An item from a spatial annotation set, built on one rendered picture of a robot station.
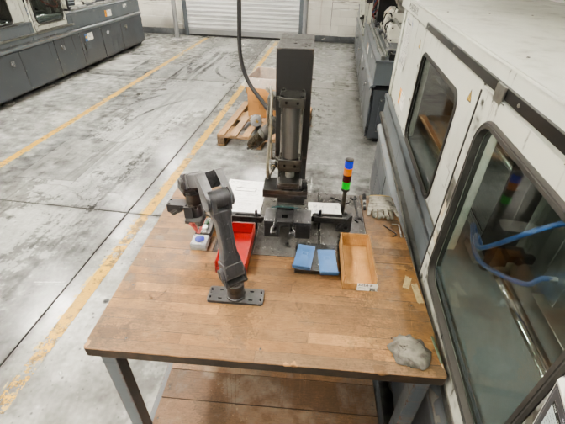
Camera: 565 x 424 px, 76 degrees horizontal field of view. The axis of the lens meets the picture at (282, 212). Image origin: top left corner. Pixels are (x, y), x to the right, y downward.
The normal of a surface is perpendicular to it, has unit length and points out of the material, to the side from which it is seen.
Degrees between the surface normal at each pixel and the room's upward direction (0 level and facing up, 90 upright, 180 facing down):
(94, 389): 0
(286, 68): 90
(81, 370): 0
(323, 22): 90
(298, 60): 90
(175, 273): 0
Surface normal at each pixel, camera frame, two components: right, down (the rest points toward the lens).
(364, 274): 0.02, -0.81
